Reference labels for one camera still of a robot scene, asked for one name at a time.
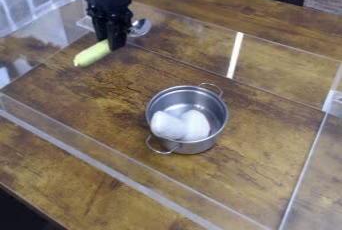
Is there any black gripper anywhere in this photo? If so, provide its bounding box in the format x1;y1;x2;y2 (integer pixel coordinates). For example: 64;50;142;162
85;0;132;51

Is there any green handled spoon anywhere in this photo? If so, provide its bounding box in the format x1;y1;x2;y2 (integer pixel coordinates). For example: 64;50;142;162
73;19;151;67

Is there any clear acrylic enclosure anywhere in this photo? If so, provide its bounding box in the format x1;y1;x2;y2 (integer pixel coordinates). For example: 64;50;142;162
0;0;342;230

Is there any silver metal pot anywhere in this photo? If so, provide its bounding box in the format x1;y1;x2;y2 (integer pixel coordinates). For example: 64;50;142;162
146;83;228;155

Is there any white plush mushroom toy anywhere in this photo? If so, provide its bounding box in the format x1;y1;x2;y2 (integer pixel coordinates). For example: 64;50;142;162
151;110;211;141

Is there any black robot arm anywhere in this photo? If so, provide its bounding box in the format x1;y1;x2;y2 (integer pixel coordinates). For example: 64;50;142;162
85;0;134;51

